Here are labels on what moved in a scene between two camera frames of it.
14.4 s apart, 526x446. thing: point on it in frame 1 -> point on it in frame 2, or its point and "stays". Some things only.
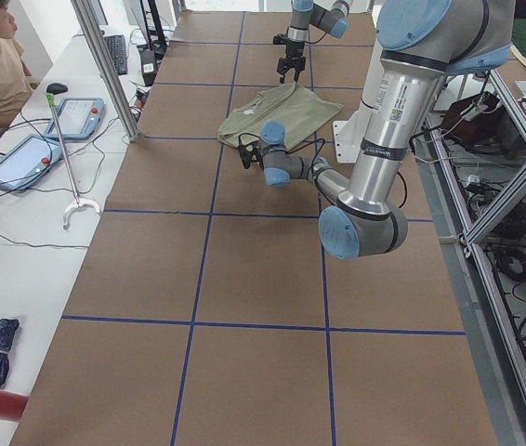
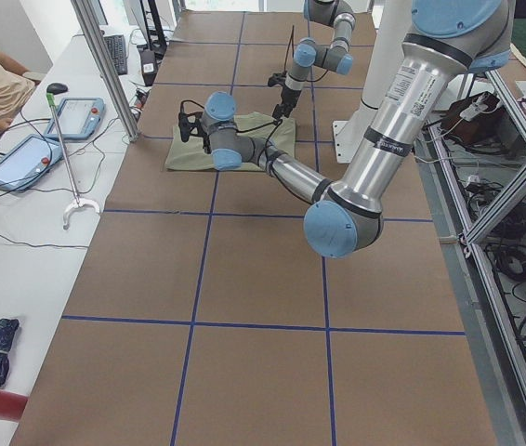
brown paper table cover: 206,312 stays
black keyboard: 116,45 stays
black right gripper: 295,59 -> 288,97
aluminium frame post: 109,66 stays
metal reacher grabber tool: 77,201 stays
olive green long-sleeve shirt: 300,111 -> 194,154
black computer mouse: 57,88 stays
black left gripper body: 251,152 -> 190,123
